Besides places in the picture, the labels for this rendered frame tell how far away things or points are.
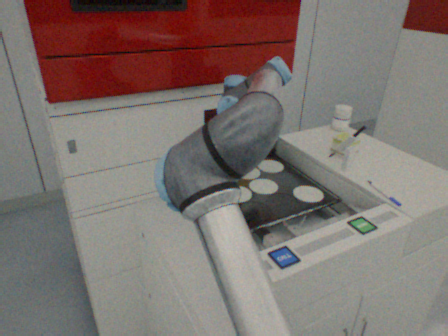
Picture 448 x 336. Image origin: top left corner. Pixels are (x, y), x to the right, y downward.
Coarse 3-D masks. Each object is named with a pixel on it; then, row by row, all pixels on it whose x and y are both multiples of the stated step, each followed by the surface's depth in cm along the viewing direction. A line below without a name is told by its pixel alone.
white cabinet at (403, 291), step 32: (160, 256) 105; (416, 256) 107; (160, 288) 114; (352, 288) 95; (384, 288) 106; (416, 288) 119; (160, 320) 127; (192, 320) 88; (320, 320) 94; (352, 320) 105; (384, 320) 118; (416, 320) 135
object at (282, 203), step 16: (272, 160) 137; (272, 176) 126; (288, 176) 126; (256, 192) 116; (288, 192) 117; (240, 208) 108; (256, 208) 108; (272, 208) 108; (288, 208) 109; (304, 208) 109; (256, 224) 101
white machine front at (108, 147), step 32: (128, 96) 105; (160, 96) 110; (192, 96) 115; (64, 128) 100; (96, 128) 104; (128, 128) 109; (160, 128) 115; (192, 128) 121; (64, 160) 104; (96, 160) 109; (128, 160) 114; (96, 192) 114; (128, 192) 120
